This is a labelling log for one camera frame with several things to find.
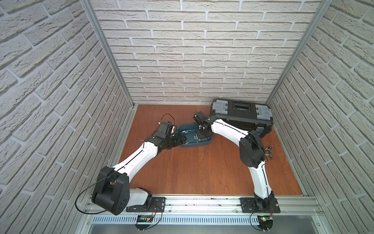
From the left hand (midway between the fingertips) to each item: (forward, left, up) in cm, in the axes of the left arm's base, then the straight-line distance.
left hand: (184, 138), depth 85 cm
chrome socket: (+12, 0, -11) cm, 17 cm away
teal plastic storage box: (+13, -4, -12) cm, 19 cm away
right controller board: (-41, -41, -13) cm, 59 cm away
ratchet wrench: (-1, -57, -11) cm, 58 cm away
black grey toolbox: (+15, -44, +4) cm, 47 cm away
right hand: (+9, -13, -8) cm, 18 cm away
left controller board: (-40, +20, -16) cm, 47 cm away
